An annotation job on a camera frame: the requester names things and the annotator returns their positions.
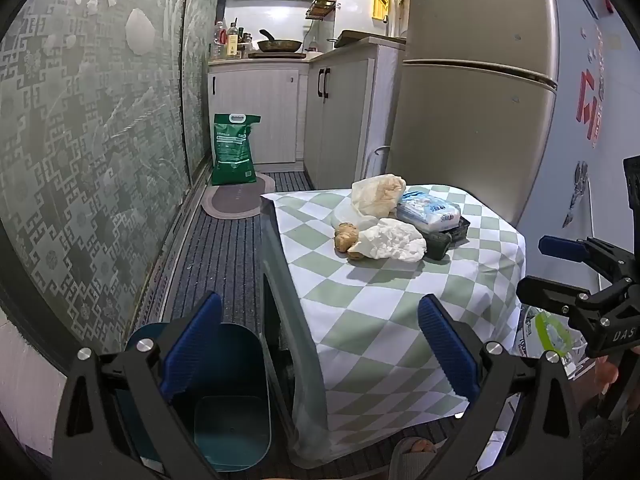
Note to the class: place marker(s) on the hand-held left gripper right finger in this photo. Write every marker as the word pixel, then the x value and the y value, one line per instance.
pixel 445 345

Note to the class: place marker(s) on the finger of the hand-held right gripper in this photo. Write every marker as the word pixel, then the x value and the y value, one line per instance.
pixel 560 246
pixel 545 292

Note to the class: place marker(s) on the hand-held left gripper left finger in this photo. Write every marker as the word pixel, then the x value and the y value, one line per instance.
pixel 192 340

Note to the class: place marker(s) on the dark teal waste bin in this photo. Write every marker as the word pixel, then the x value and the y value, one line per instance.
pixel 235 360

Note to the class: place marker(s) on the white tissue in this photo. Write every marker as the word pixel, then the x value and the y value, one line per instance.
pixel 392 242

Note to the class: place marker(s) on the brown ginger root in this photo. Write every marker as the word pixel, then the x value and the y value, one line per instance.
pixel 346 240

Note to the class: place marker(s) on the person's right hand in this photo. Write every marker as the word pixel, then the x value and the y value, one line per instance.
pixel 607 375

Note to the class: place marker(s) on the white green plastic bag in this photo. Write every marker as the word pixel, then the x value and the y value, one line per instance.
pixel 547 332

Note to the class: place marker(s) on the grey striped floor runner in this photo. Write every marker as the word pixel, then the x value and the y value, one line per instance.
pixel 225 260

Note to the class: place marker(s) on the dark green lump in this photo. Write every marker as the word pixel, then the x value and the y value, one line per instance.
pixel 437 247

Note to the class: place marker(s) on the black plastic tray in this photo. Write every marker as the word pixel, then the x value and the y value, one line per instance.
pixel 457 232

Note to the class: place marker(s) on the person's foot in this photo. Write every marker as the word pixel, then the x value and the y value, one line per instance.
pixel 425 447

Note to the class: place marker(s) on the grey slipper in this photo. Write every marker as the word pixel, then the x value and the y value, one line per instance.
pixel 405 460

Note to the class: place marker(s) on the blue white tissue pack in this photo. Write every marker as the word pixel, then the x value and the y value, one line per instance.
pixel 427 210

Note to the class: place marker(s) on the oval grey floor mat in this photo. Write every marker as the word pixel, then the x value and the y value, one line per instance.
pixel 235 200

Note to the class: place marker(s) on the cream plastic bag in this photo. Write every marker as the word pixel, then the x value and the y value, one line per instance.
pixel 380 192

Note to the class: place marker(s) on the beige two-door refrigerator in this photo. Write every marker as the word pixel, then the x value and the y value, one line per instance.
pixel 465 110

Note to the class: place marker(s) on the green rice bag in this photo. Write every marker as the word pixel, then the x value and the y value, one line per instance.
pixel 232 150

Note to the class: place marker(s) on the patterned glass sliding door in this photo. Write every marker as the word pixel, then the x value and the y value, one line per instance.
pixel 75 160

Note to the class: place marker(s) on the white kitchen cabinet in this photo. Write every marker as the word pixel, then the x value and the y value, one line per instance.
pixel 260 110

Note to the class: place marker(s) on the grey double-door cabinet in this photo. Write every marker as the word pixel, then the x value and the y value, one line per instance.
pixel 345 120

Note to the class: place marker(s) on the wooden cutting board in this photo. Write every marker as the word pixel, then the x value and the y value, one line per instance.
pixel 360 37

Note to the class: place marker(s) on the dark cooktop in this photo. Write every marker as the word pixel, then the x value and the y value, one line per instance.
pixel 275 55

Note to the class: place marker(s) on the clear plastic bottle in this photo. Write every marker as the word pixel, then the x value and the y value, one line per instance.
pixel 219 40

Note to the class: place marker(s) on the black frying pan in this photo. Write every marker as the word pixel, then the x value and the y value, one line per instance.
pixel 280 45

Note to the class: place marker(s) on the small clear bottle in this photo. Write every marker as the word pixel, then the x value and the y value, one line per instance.
pixel 311 45

